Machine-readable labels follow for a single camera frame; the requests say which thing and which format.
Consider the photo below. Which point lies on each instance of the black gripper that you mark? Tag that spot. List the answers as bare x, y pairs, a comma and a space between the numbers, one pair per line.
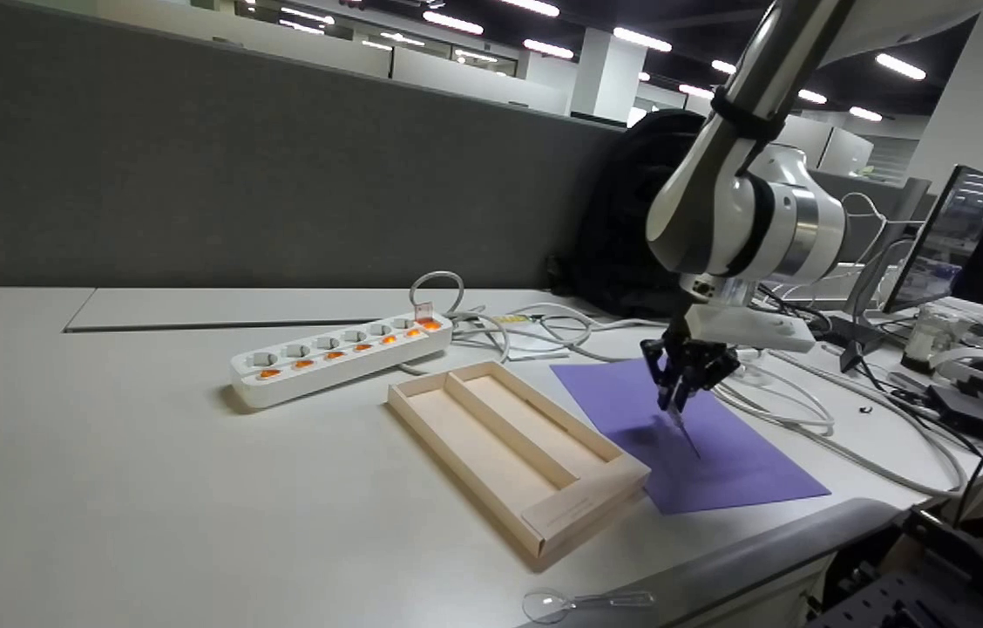
702, 354

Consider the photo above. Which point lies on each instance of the black perforated metal bracket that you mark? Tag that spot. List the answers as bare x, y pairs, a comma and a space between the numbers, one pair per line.
945, 581

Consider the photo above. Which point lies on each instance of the white power strip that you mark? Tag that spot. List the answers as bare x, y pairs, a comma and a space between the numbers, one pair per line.
320, 370

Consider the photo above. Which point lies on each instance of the clear suction cup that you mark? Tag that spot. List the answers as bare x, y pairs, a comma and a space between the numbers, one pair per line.
633, 597

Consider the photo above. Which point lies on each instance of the computer monitor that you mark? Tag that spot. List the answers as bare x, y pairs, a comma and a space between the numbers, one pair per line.
955, 232

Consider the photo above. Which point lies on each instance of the gray desk partition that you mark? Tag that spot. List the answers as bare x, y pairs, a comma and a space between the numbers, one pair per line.
224, 177

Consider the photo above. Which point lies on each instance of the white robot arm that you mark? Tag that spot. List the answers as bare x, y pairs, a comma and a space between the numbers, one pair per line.
793, 228

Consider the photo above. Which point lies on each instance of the black backpack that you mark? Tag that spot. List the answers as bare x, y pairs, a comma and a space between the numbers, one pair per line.
617, 232

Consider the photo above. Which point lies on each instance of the white building column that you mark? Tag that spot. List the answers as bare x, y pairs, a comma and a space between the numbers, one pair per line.
607, 74

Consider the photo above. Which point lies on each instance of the wooden two-compartment box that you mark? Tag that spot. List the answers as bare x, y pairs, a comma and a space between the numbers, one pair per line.
514, 440

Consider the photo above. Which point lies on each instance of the purple paper sheet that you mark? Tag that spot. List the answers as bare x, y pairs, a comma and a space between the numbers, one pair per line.
737, 464

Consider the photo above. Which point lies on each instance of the thin silver object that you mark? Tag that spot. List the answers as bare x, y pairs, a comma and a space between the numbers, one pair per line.
685, 431

